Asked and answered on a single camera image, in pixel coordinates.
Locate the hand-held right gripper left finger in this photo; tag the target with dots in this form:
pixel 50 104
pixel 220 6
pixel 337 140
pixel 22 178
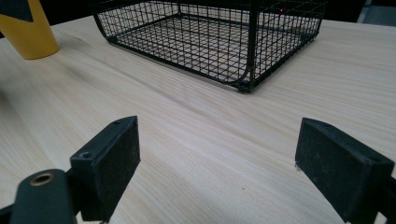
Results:
pixel 104 174

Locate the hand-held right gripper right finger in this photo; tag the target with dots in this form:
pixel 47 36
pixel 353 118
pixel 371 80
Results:
pixel 339 174

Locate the yellow cup with black print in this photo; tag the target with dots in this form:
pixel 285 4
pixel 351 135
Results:
pixel 26 31

